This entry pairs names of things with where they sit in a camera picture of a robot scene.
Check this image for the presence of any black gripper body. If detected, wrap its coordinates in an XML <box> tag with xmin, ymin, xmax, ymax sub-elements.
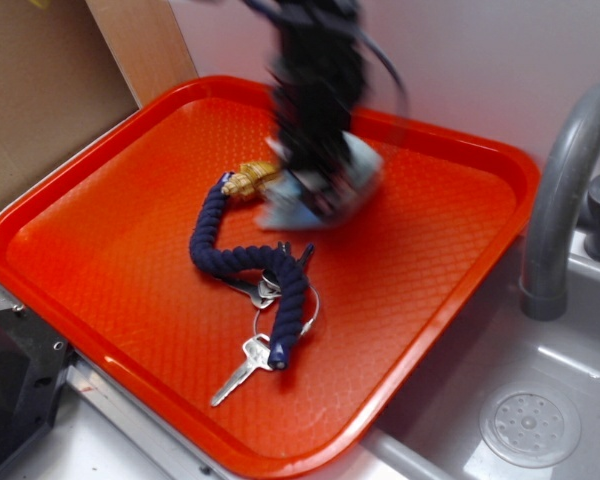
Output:
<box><xmin>273</xmin><ymin>1</ymin><xmax>365</xmax><ymax>200</ymax></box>

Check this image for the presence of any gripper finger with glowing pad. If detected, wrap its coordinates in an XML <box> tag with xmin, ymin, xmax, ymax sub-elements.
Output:
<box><xmin>343</xmin><ymin>132</ymin><xmax>384</xmax><ymax>213</ymax></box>
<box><xmin>258</xmin><ymin>171</ymin><xmax>324</xmax><ymax>231</ymax></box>

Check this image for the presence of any golden spiral seashell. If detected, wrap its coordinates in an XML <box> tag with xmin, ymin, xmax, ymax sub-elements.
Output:
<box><xmin>221</xmin><ymin>161</ymin><xmax>280</xmax><ymax>200</ymax></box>

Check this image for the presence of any grey sink faucet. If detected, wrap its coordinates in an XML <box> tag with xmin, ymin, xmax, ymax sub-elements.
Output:
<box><xmin>520</xmin><ymin>84</ymin><xmax>600</xmax><ymax>321</ymax></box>

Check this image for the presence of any red plastic tray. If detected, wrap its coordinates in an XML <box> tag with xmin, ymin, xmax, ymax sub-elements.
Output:
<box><xmin>0</xmin><ymin>77</ymin><xmax>539</xmax><ymax>479</ymax></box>

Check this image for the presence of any brown cardboard panel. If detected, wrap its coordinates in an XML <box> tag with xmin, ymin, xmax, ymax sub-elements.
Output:
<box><xmin>0</xmin><ymin>1</ymin><xmax>197</xmax><ymax>211</ymax></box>

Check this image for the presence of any grey sink basin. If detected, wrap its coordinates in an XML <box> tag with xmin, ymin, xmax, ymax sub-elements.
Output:
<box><xmin>364</xmin><ymin>224</ymin><xmax>600</xmax><ymax>480</ymax></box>

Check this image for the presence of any round sink drain strainer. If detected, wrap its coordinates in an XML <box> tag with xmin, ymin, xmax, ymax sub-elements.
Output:
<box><xmin>479</xmin><ymin>382</ymin><xmax>582</xmax><ymax>469</ymax></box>

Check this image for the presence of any dark gripper cable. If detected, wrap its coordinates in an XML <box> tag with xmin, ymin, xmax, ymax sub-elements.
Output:
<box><xmin>352</xmin><ymin>19</ymin><xmax>412</xmax><ymax>131</ymax></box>

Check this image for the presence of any dark navy twisted rope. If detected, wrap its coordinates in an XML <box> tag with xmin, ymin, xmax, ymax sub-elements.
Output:
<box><xmin>188</xmin><ymin>171</ymin><xmax>311</xmax><ymax>372</ymax></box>

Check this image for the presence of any silver key bunch on ring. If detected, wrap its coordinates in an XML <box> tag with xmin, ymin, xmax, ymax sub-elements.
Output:
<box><xmin>210</xmin><ymin>270</ymin><xmax>290</xmax><ymax>407</ymax></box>

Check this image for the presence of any black octagonal mount base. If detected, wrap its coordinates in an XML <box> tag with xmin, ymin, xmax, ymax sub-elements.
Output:
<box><xmin>0</xmin><ymin>309</ymin><xmax>71</xmax><ymax>473</ymax></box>

